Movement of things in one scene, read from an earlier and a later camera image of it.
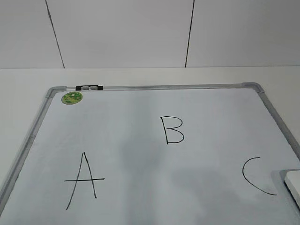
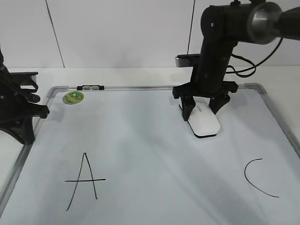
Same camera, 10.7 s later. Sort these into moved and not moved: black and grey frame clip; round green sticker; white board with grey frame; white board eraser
Moved: white board eraser
Not moved: black and grey frame clip; round green sticker; white board with grey frame
